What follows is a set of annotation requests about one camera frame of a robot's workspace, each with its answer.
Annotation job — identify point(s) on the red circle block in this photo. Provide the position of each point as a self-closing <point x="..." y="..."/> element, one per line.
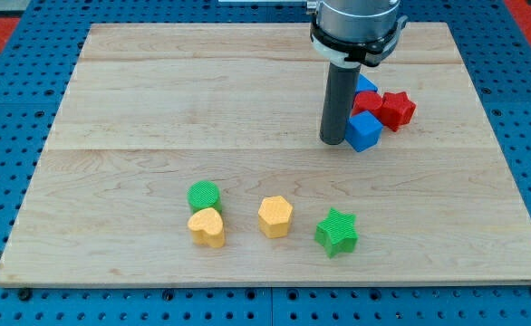
<point x="370" y="101"/>

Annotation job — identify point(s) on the green circle block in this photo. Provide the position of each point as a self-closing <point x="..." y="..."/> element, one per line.
<point x="204" y="194"/>

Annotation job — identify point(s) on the blue triangle block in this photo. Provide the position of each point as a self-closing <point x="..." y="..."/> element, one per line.
<point x="364" y="84"/>

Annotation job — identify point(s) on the yellow hexagon block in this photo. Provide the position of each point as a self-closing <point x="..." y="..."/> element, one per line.
<point x="275" y="217"/>

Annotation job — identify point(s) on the wooden board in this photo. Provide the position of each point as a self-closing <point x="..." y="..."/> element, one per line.
<point x="151" y="109"/>

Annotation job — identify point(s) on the yellow heart block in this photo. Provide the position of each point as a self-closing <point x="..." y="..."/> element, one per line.
<point x="206" y="227"/>

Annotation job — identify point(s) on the green star block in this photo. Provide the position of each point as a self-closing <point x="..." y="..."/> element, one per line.
<point x="337" y="233"/>

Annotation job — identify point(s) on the blue cube block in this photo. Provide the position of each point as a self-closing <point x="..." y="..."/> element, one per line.
<point x="363" y="131"/>

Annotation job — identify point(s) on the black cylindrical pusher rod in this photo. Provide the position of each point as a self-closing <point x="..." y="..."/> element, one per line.
<point x="338" y="100"/>

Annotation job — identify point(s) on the red star block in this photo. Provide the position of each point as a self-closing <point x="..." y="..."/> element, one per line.
<point x="396" y="110"/>

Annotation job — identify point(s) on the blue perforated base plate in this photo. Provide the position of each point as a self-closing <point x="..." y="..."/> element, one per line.
<point x="37" y="63"/>

